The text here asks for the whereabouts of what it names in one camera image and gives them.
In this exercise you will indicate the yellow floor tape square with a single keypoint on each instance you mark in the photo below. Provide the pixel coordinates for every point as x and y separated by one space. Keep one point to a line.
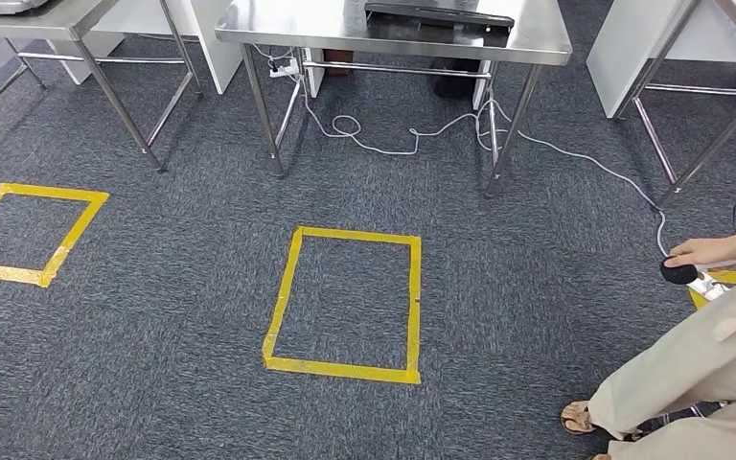
733 277
414 305
69 235

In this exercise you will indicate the black round handheld controller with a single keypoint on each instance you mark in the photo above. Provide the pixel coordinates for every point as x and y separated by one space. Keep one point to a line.
679 273

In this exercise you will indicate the silver metal tray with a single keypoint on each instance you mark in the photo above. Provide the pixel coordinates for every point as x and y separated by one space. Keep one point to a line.
0 5

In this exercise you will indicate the stainless steel workbench table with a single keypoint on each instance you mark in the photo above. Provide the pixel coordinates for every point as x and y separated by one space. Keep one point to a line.
342 25

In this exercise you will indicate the person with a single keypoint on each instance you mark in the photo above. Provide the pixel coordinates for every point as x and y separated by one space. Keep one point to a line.
692 368

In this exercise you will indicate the person's left hand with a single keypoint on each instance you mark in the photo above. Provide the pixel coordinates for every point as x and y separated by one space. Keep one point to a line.
701 251

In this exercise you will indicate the white power strip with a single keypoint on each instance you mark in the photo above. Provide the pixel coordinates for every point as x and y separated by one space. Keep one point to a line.
709 289
284 68

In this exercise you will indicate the black plastic plate bracket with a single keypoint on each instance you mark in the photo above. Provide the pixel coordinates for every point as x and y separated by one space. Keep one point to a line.
438 14

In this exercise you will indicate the white panel cabinet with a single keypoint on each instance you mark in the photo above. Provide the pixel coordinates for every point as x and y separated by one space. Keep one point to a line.
215 38
615 51

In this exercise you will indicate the brown box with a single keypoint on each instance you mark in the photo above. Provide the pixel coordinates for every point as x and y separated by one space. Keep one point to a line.
337 62

